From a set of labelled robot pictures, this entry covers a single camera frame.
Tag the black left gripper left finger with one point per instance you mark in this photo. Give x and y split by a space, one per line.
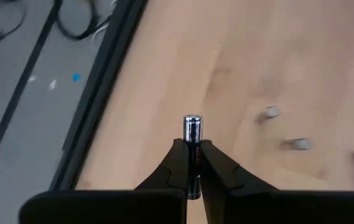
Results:
164 199

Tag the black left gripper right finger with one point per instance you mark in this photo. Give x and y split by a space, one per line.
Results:
242 202

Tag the blue floor sticker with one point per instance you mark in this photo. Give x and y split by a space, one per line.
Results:
76 77

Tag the white paper scrap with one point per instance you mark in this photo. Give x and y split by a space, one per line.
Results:
52 84
32 78

